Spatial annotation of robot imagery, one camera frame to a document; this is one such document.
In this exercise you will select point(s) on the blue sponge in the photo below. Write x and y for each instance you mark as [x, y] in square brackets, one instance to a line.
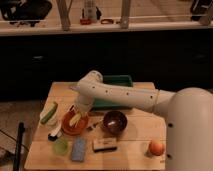
[78, 149]

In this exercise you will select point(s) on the dark brown bowl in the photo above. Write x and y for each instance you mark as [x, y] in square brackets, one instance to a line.
[114, 122]

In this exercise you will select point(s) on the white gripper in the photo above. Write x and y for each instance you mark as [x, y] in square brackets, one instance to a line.
[83, 103]

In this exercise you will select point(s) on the black office chair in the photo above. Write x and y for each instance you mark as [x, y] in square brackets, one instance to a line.
[29, 12]

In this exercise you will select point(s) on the wooden block eraser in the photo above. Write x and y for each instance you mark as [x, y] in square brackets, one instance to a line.
[104, 144]

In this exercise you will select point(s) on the black pole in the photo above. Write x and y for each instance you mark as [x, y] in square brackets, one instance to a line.
[17, 158]

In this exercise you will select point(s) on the yellow banana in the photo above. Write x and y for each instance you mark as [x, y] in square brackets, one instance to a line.
[75, 119]

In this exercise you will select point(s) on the small green cup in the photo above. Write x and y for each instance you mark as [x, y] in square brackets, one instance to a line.
[60, 146]

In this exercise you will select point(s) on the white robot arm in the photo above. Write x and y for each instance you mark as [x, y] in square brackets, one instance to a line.
[188, 115]

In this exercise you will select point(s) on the red bowl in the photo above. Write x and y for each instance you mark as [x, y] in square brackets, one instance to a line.
[73, 130]

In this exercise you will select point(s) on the green plastic tray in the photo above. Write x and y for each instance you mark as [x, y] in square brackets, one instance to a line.
[118, 80]

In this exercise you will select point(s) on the orange fruit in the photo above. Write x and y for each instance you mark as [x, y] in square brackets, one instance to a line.
[156, 148]

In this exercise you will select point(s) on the green and white brush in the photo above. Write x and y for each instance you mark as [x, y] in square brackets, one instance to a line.
[48, 115]

